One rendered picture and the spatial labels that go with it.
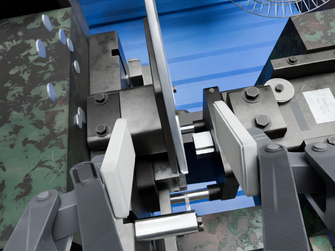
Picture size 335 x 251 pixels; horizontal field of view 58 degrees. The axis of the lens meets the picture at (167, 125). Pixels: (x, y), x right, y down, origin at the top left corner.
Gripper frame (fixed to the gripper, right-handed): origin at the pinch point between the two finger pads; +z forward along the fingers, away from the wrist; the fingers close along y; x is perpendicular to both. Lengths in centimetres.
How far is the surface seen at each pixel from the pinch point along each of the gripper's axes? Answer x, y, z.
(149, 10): 7.9, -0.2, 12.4
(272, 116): -12.7, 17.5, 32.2
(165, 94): 0.5, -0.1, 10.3
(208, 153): -20.6, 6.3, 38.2
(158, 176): -20.6, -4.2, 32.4
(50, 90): 1.1, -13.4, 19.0
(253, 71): -44, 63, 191
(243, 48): -29, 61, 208
